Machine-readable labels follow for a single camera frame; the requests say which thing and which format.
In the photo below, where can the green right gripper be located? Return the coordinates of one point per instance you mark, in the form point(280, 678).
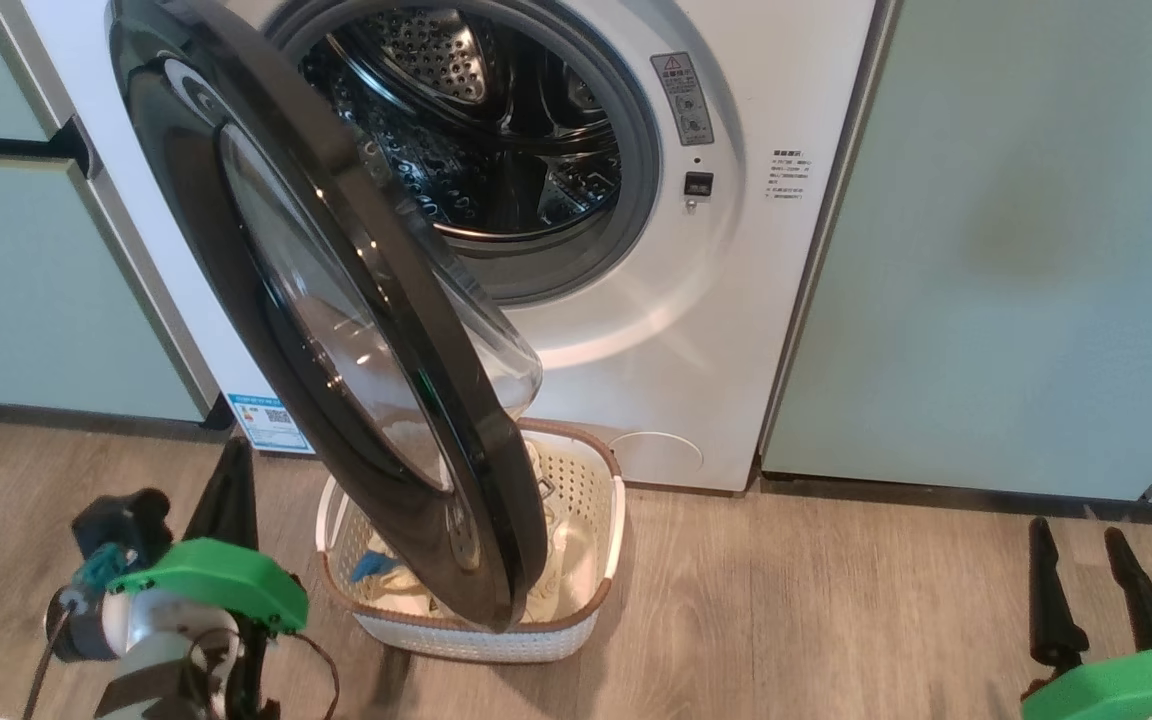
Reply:
point(1126, 690)

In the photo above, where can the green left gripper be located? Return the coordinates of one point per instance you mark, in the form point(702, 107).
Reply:
point(216, 575)

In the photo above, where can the cream garment with blue trim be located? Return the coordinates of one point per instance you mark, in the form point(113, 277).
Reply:
point(374, 565)

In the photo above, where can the black washing machine door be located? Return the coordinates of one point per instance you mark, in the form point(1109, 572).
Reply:
point(236, 300)

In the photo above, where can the pale yellow bear-print garment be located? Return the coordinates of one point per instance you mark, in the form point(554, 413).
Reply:
point(576, 560)

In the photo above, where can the wide pale green cabinet door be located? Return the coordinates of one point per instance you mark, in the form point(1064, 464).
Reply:
point(986, 250)

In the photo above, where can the white front-load washing machine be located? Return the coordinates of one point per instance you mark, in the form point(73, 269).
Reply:
point(736, 330)

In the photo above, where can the washing machine drum opening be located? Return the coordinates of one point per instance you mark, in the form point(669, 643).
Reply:
point(496, 130)

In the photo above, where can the blue energy label sticker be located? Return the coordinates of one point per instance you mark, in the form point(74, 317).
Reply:
point(271, 425)

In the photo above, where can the white perforated laundry basket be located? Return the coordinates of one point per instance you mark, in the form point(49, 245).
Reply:
point(576, 480)

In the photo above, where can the round white filter cover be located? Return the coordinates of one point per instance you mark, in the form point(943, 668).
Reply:
point(656, 458)

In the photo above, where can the printed instruction text label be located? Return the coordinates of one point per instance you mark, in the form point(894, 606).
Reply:
point(789, 175)

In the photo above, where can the grey warning sticker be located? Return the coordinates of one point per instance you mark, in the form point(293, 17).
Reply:
point(682, 100)

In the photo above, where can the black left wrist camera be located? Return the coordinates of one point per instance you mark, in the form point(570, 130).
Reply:
point(121, 520)

